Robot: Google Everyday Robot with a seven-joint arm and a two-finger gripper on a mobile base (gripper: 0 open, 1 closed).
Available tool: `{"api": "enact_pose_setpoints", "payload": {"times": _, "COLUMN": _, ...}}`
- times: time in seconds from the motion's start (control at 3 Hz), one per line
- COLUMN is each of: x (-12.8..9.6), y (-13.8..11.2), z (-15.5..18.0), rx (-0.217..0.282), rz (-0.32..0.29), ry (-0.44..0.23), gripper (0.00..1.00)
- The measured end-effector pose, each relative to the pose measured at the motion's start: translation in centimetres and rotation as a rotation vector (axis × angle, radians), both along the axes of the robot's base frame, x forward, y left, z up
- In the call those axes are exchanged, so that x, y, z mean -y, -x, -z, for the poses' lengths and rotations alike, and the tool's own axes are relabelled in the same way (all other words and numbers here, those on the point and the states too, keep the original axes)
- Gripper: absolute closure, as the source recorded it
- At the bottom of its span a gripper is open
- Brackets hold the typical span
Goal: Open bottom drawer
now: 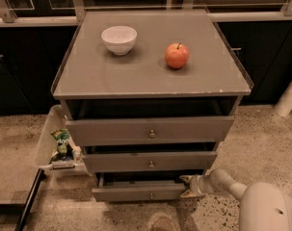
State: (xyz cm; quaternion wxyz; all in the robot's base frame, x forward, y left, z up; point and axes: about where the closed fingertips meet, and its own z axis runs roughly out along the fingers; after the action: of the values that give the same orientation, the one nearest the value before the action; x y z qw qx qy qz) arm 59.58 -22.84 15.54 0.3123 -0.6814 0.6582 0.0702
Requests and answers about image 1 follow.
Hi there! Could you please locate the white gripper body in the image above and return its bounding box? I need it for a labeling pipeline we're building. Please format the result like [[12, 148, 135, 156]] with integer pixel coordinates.
[[190, 175, 213, 196]]

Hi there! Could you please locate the grey bottom drawer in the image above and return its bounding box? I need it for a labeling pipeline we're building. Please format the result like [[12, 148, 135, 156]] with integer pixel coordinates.
[[93, 171, 187, 202]]

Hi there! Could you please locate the grey drawer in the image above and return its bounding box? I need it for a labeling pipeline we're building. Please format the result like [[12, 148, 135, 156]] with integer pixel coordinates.
[[93, 171, 187, 202], [66, 116, 234, 146], [83, 151, 217, 172]]

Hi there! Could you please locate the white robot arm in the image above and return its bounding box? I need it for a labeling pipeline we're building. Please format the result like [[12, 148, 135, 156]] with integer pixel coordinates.
[[180, 169, 292, 231]]

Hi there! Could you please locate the grey middle drawer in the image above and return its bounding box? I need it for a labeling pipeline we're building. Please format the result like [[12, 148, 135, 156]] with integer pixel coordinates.
[[83, 151, 217, 172]]

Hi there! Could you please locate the grey drawer cabinet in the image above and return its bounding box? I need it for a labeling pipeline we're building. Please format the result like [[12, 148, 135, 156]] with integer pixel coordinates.
[[50, 9, 254, 193]]

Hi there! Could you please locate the grey top drawer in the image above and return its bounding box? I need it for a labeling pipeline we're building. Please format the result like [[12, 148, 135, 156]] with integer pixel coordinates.
[[66, 116, 234, 146]]

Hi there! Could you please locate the white pole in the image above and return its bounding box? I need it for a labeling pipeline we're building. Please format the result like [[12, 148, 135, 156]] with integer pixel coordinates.
[[274, 81, 292, 116]]

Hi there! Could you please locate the red apple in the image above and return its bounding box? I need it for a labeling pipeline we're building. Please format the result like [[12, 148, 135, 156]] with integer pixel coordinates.
[[165, 42, 189, 69]]

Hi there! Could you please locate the green snack bag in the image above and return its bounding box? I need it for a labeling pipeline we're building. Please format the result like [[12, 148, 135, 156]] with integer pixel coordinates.
[[51, 129, 73, 162]]

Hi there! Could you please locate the clear plastic bin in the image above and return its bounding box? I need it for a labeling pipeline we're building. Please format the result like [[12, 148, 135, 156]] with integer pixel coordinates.
[[35, 105, 88, 177]]

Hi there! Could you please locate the white ceramic bowl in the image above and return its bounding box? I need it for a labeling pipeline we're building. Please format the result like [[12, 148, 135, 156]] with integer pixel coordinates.
[[101, 26, 137, 56]]

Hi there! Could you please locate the white metal railing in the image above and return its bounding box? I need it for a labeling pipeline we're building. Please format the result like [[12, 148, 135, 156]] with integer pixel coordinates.
[[0, 0, 292, 27]]

